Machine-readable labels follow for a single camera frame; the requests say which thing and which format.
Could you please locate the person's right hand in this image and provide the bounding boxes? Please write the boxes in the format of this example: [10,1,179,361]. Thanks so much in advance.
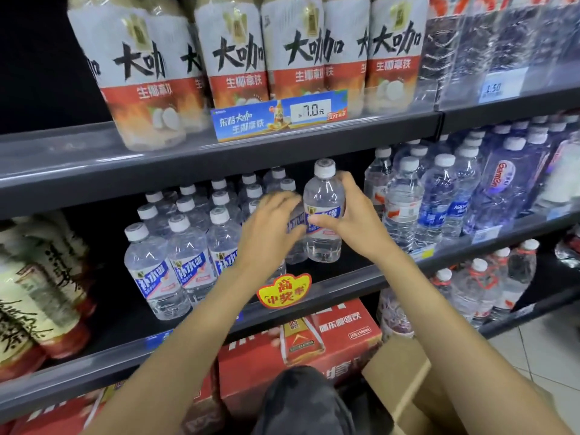
[308,170,399,263]

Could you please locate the person's left hand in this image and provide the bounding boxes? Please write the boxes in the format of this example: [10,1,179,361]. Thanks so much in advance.
[235,190,308,279]

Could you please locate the row of blue-label water bottles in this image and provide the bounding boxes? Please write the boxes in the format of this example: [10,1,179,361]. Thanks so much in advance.
[123,166,310,321]

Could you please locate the brown cardboard box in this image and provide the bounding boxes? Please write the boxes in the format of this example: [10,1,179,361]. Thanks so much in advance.
[361,335,556,435]

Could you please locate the person's right forearm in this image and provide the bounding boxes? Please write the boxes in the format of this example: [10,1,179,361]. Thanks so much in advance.
[376,248,574,435]

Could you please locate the person's left forearm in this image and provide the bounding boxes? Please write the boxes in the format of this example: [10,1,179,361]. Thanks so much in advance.
[83,262,272,435]

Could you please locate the rows of small clear water bottles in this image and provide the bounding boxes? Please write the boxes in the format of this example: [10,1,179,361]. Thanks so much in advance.
[363,114,580,254]

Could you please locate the blue price banner label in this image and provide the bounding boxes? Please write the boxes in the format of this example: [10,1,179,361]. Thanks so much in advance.
[210,89,350,143]

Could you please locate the yellow red promo sticker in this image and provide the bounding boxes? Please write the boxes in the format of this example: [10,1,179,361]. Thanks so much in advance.
[257,272,312,309]

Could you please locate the blue yellow price tag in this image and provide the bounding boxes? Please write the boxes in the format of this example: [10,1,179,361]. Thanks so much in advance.
[410,243,438,263]

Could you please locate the red drink carton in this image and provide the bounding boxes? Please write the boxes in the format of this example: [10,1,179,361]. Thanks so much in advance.
[218,298,384,420]
[8,371,225,435]

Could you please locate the white blue price tag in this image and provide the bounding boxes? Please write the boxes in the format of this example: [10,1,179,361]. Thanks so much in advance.
[471,225,503,245]

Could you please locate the row of white coffee drink bottles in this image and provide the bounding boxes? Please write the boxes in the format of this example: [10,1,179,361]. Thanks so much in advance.
[66,0,430,152]

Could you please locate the row of cream milk tea bottles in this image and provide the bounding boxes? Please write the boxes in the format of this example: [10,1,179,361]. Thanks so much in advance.
[0,211,97,384]

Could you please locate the row of large handled water bottles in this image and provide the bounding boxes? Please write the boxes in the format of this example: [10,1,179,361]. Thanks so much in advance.
[376,239,541,341]

